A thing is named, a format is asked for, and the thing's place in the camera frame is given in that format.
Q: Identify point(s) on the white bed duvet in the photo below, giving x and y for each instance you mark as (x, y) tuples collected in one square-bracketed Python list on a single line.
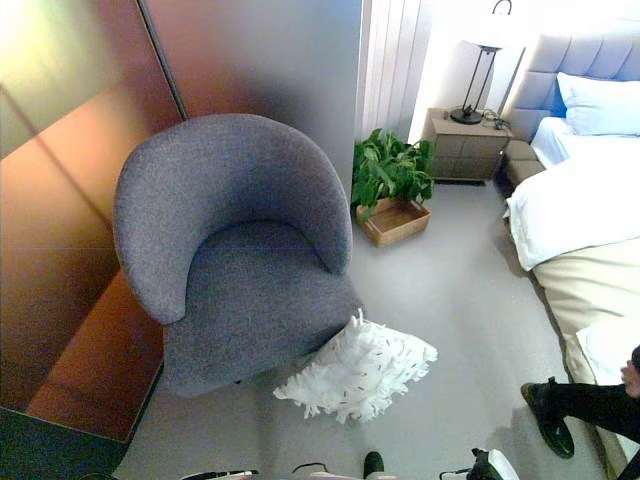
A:
[(580, 195)]

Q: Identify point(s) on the grey fabric tub armchair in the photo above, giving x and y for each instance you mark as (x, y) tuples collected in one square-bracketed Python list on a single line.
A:
[(235, 210)]

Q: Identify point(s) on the bystander bare hand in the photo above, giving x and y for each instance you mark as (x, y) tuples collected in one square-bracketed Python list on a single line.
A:
[(632, 380)]

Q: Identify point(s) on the robot right hand black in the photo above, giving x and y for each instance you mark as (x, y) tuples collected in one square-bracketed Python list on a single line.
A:
[(482, 467)]

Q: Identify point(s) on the robot right black foot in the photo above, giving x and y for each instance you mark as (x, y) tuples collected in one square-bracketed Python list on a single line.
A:
[(373, 462)]

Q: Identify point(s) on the green leafy potted plant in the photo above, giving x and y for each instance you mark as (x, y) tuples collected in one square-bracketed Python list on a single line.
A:
[(387, 170)]

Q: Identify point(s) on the dark upholstered bed frame side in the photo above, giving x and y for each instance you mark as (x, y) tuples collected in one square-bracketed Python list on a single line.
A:
[(520, 160)]

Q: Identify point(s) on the wooden planter box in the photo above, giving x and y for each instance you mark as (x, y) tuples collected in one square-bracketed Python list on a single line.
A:
[(397, 220)]

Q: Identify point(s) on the robot left hand black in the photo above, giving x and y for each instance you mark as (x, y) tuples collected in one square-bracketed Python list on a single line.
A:
[(235, 474)]

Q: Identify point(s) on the beige bedside nightstand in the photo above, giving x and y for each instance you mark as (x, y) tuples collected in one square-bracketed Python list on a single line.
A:
[(467, 147)]

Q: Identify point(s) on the black table lamp white shade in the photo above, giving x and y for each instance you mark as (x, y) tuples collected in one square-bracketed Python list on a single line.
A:
[(475, 85)]

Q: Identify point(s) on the black bystander shoe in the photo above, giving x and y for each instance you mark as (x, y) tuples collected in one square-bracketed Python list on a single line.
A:
[(550, 420)]

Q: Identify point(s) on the dark grey rounded ledge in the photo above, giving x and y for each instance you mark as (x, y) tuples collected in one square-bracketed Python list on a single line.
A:
[(55, 445)]

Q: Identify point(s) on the beige bed base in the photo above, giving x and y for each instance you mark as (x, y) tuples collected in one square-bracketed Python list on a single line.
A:
[(590, 285)]

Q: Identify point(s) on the bystander leg black trousers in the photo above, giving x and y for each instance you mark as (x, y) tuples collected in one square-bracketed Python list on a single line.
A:
[(595, 405)]

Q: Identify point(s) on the white bed pillow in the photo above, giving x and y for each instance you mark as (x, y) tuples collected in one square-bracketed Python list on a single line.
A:
[(600, 107)]

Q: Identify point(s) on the white fringed throw pillow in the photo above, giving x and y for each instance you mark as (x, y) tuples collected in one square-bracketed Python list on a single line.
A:
[(367, 367)]

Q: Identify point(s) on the grey tufted bed headboard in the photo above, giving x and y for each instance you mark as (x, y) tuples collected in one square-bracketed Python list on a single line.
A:
[(575, 55)]

